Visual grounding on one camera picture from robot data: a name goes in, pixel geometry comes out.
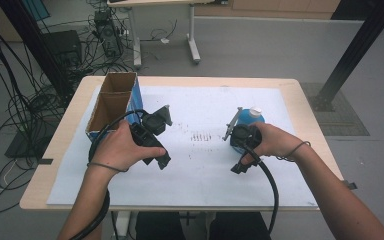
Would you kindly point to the black floor base plate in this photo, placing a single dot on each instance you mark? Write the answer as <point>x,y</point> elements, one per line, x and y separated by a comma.
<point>23,146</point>

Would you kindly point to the white table leg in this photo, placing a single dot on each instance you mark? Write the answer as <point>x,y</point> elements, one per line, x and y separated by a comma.
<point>122,226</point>

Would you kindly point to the person's left hand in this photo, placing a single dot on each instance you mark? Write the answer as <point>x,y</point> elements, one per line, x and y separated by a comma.
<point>120,146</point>

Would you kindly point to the black metal frame post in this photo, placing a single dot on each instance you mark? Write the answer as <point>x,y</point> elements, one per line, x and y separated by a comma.
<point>36,46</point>
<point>353,53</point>

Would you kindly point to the blue cardboard box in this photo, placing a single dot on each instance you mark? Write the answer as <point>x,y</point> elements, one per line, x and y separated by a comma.
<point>113,106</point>

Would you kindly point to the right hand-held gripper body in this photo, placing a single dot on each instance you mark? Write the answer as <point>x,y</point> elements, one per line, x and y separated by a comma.
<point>245,136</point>

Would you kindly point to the blue bottle with white cap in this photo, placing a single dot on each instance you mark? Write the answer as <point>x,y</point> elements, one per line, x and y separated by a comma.
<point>251,120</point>

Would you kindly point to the person's right hand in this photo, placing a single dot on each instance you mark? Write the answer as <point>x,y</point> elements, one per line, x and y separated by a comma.
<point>276,141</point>

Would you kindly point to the white paper sheet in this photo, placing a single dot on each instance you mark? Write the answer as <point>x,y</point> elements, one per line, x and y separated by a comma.
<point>196,180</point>

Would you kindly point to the white desk with legs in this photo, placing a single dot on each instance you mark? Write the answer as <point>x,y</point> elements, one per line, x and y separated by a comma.
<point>136,33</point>

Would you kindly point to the black tape strip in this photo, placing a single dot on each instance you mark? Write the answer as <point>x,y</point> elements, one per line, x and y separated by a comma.
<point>45,161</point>
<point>351,185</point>

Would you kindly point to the black computer tower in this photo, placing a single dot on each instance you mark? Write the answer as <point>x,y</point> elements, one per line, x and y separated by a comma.
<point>108,33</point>

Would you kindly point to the person's legs in dark trousers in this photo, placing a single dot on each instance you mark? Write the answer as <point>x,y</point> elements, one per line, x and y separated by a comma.
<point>166,226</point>

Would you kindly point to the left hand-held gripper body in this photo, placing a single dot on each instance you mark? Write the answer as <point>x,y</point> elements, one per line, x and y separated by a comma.
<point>148,131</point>

